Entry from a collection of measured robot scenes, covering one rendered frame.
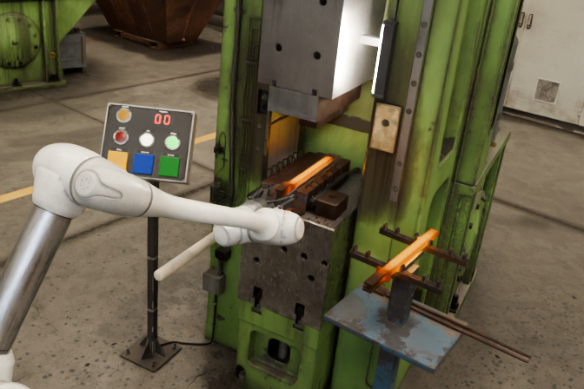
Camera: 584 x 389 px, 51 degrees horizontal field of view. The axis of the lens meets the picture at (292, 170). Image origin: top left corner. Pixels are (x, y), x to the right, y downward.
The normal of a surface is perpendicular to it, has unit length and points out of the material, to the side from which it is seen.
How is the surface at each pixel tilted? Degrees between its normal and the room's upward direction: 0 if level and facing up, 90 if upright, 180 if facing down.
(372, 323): 0
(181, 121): 60
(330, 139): 90
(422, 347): 0
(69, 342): 0
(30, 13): 90
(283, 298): 90
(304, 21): 90
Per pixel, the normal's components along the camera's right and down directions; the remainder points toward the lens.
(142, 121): 0.00, -0.12
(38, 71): 0.70, 0.34
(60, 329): 0.10, -0.92
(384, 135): -0.46, 0.31
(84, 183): -0.33, -0.17
